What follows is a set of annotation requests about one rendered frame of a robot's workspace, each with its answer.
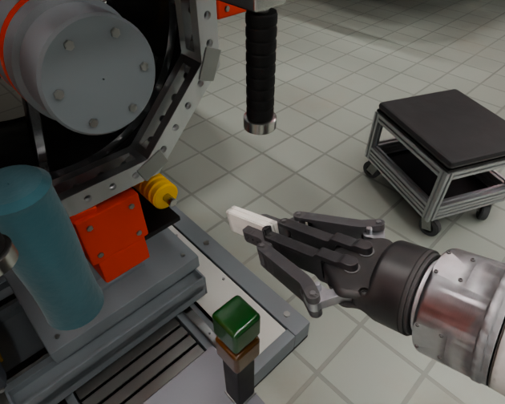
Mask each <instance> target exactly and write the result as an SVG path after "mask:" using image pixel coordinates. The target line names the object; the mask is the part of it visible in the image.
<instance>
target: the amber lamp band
mask: <svg viewBox="0 0 505 404"><path fill-rule="evenodd" d="M215 341H216V352H217V354H218V355H219V356H220V357H221V358H222V359H223V360H224V362H225V363H226V364H227V365H228V366H229V367H230V368H231V369H232V371H233V372H234V373H236V374H238V373H239V372H241V371H242V370H243V369H244V368H245V367H246V366H247V365H248V364H249V363H250V362H252V361H253V360H254V359H255V358H256V357H257V356H258V355H259V353H260V338H259V337H258V336H257V337H255V338H254V340H253V341H252V342H250V343H249V344H248V345H247V346H246V347H245V348H243V349H242V350H241V351H240V352H239V353H238V354H235V353H233V352H232V351H231V350H230V349H229V348H228V347H227V346H226V345H225V344H224V343H223V342H222V341H221V340H220V338H219V337H218V336H216V339H215Z"/></svg>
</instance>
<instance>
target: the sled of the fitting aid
mask: <svg viewBox="0 0 505 404"><path fill-rule="evenodd" d="M206 293H207V285H206V280H205V276H204V275H203V274H202V273H201V272H200V271H199V270H198V269H194V270H193V271H191V272H190V273H189V274H187V275H186V276H184V277H182V278H181V279H180V280H178V281H177V282H176V283H174V284H173V285H171V286H169V287H168V288H167V289H165V290H164V291H163V292H161V293H159V294H158V295H156V296H155V297H153V298H152V299H151V300H150V301H148V302H146V303H145V304H143V305H141V306H140V307H139V308H138V309H136V310H135V311H133V312H132V313H130V314H128V315H127V316H126V317H125V318H123V319H122V320H120V321H118V322H117V323H115V324H114V325H113V326H111V327H110V328H109V329H107V330H105V331H104V332H102V333H101V334H100V335H98V336H97V337H95V338H94V339H92V340H91V341H89V342H88V343H87V344H85V345H83V346H82V347H81V348H79V349H77V350H76V351H75V352H74V353H72V354H70V355H69V356H68V357H66V358H64V359H63V360H62V361H60V362H59V363H55V362H54V360H53V359H52V358H51V356H50V355H49V354H48V352H47V350H46V348H45V346H44V344H43V343H42V341H41V339H40V338H39V336H38V334H37V333H36V331H35V329H34V327H33V325H32V324H31V323H30V320H29V318H28V317H27V315H26V313H25V312H24V310H23V308H22V306H21V305H20V303H19V301H18V299H17V297H16V296H15V295H14V292H13V290H12V289H11V287H10V286H9V284H8V282H7V280H5V281H3V282H1V283H0V362H1V364H2V367H3V369H4V370H5V372H6V387H5V388H4V389H5V391H4V392H5V394H6V397H7V399H8V401H9V403H10V404H58V403H59V402H61V401H62V400H63V399H64V398H66V397H67V396H68V395H70V394H71V393H73V392H74V391H75V390H77V389H78V388H79V387H80V386H82V385H83V384H85V383H86V382H88V381H89V380H90V379H92V378H93V377H94V376H95V375H96V374H98V373H100V372H101V371H102V370H104V369H105V368H107V367H108V366H109V365H110V364H111V363H113V362H115V361H116V360H117V359H119V358H120V357H122V356H123V355H124V354H125V353H126V352H128V351H129V350H130V349H132V348H134V347H135V346H136V345H138V344H139V343H140V342H141V341H143V340H144V339H145V338H147V337H148V336H150V335H151V334H153V333H154V332H155V331H156V330H158V329H159V328H160V327H162V326H163V325H165V324H166V323H167V322H169V321H170V320H171V319H172V318H174V317H175V316H177V315H178V314H179V313H181V312H182V311H184V310H185V309H186V308H187V307H189V306H190V305H192V304H193V303H194V302H196V301H197V300H199V299H200V298H201V297H202V296H204V295H205V294H206Z"/></svg>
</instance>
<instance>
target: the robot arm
mask: <svg viewBox="0 0 505 404"><path fill-rule="evenodd" d="M226 214H227V217H228V222H229V225H230V228H231V231H234V232H236V233H238V234H241V235H242V236H244V239H245V240H246V241H247V242H249V243H251V244H254V245H256V247H257V251H258V255H259V258H260V262H261V266H262V267H263V268H265V269H266V270H267V271H268V272H269V273H271V274H272V275H273V276H274V277H275V278H276V279H278V280H279V282H280V283H282V284H283V285H284V286H285V287H286V288H288V289H289V290H290V291H291V292H292V293H294V294H295V295H296V296H297V297H298V298H300V299H301V300H302V301H303V302H304V304H305V307H306V308H307V310H308V313H309V315H310V316H311V317H313V318H319V317H320V316H321V315H322V309H324V308H327V307H330V306H332V305H336V304H339V305H340V306H342V307H345V308H353V309H360V310H361V311H363V312H364V313H366V314H367V315H368V316H369V317H370V318H371V319H373V320H374V321H376V322H378V323H380V324H382V325H384V326H386V327H388V328H390V329H392V330H394V331H397V332H399V333H401V334H403V335H405V336H410V335H412V342H413V345H414V348H415V349H416V350H417V351H418V352H419V353H421V354H424V355H426V356H427V357H429V358H432V359H434V360H435V361H437V362H440V363H442V364H443V365H445V366H448V367H450V368H451V369H453V370H456V371H458V372H459V373H461V374H464V375H466V376H467V377H469V378H471V380H472V381H474V382H477V383H478V384H484V385H485V386H488V387H489V388H491V389H493V390H494V391H496V392H498V393H500V394H501V395H503V396H504V397H505V263H503V262H501V261H496V260H493V259H491V258H488V257H483V256H480V255H477V254H474V253H472V252H467V251H464V250H462V249H458V248H451V249H449V250H447V251H445V252H444V253H443V254H442V255H439V252H437V251H435V250H433V249H430V248H425V247H422V246H420V245H417V244H413V243H410V242H407V241H404V240H398V241H395V242H394V243H393V242H392V241H391V240H388V239H386V236H385V221H384V220H382V219H371V220H357V219H351V218H345V217H339V216H329V215H324V214H318V213H312V212H302V211H298V212H295V213H294V214H293V217H292V218H290V219H288V218H282V219H279V218H276V217H274V216H270V215H268V214H261V215H258V214H256V213H254V212H250V211H248V210H245V209H243V208H239V207H237V206H232V207H231V209H229V210H227V211H226ZM305 222H308V225H306V224H305ZM301 269H303V270H305V271H307V272H309V273H312V274H314V275H315V276H316V277H317V279H318V280H320V281H322V282H325V283H326V284H327V285H328V286H329V288H330V289H327V288H325V287H324V286H323V285H321V282H320V281H315V282H314V281H313V279H312V278H311V277H310V276H309V275H308V274H307V273H305V272H304V271H302V270H301Z"/></svg>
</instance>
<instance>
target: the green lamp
mask: <svg viewBox="0 0 505 404"><path fill-rule="evenodd" d="M212 322H213V329H214V332H215V334H216V335H217V336H218V337H219V338H220V340H221V341H222V342H223V343H224V344H225V345H226V346H227V347H228V348H229V349H230V350H231V351H232V352H233V353H235V354H237V353H239V352H240V351H241V350H242V349H243V348H244V347H245V346H246V345H247V344H249V343H250V342H251V341H252V340H253V339H254V338H255V337H257V336H258V335H259V333H260V329H261V316H260V314H259V313H258V312H257V311H256V310H255V309H254V308H253V307H252V306H251V305H249V304H248V303H247V302H246V301H245V300H244V299H243V298H242V297H241V296H239V295H236V296H235V297H233V298H232V299H231V300H229V301H228V302H226V303H225V304H224V305H222V306H221V307H220V308H219V309H218V310H217V311H215V312H214V313H213V315H212Z"/></svg>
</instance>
